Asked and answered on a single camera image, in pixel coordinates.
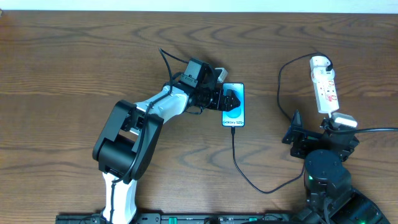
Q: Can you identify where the blue Galaxy smartphone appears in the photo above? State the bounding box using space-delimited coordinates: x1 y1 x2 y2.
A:
222 83 245 127

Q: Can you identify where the black USB charging cable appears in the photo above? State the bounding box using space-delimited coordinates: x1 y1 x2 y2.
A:
230 52 334 195

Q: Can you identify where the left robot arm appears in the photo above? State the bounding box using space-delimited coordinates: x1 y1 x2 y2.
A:
92 58 244 223

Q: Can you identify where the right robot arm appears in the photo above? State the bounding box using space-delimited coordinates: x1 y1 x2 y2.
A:
282 111 389 224

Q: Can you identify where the white USB charger plug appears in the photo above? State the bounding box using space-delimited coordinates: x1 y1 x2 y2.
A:
310 55 333 71

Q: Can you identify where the white power strip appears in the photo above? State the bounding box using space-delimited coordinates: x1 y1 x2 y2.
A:
311 67 339 114

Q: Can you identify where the black left camera cable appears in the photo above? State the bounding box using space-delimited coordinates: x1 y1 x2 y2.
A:
105 47 190 223

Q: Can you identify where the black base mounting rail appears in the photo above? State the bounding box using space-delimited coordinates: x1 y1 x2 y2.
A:
55 213 302 224

